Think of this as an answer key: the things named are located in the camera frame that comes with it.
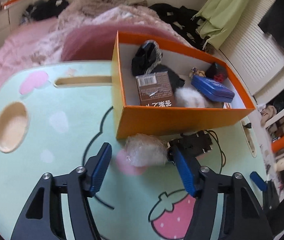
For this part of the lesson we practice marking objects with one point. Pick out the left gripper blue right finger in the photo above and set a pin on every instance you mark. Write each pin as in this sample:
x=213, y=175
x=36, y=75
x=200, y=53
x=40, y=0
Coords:
x=242, y=214

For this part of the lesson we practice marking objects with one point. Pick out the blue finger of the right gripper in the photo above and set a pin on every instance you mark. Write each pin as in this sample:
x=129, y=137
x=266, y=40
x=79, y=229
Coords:
x=258, y=181

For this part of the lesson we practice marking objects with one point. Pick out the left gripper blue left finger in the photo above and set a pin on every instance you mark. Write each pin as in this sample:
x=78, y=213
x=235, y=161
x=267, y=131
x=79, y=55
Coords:
x=41, y=216

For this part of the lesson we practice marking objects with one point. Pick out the blue tin case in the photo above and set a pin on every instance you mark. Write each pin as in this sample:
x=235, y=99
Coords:
x=212, y=89

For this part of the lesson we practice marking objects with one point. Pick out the red mahjong tile block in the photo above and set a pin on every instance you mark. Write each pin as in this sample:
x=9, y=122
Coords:
x=217, y=73

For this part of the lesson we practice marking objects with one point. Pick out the grey fur pompom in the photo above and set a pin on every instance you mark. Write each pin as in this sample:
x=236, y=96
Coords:
x=190, y=98

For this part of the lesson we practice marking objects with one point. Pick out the white fluffy ball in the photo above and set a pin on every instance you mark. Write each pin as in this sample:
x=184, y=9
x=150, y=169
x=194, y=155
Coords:
x=145, y=150

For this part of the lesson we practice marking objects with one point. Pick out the anime doll figure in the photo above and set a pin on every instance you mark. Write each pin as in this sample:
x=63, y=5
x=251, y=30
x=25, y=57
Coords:
x=194, y=71

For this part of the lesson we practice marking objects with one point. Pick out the brown card deck box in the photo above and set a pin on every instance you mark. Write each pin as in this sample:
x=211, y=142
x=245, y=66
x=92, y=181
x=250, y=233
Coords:
x=155, y=90

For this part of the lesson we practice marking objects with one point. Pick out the black lace cloth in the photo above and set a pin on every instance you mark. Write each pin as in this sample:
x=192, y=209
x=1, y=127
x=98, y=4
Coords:
x=148, y=60

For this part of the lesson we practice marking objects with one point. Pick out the small black binder clip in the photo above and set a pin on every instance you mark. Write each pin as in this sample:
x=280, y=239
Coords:
x=248, y=125

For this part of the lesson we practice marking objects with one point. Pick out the green hanging garment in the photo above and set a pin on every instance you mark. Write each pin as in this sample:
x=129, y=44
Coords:
x=220, y=17

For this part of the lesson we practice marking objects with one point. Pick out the pink floral blanket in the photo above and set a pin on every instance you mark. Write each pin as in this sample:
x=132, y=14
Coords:
x=93, y=12

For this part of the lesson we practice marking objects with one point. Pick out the black clothes pile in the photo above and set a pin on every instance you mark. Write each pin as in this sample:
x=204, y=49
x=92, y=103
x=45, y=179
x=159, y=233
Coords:
x=182, y=20

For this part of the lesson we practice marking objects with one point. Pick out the dark red pillow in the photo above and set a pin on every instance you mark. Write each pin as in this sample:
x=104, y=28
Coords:
x=96, y=42

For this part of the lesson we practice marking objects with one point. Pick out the white drawer cabinet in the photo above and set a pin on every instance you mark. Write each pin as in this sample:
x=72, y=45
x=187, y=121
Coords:
x=10, y=18

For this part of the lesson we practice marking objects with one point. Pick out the black striped clothes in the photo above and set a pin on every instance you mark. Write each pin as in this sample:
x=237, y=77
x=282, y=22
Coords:
x=42, y=10

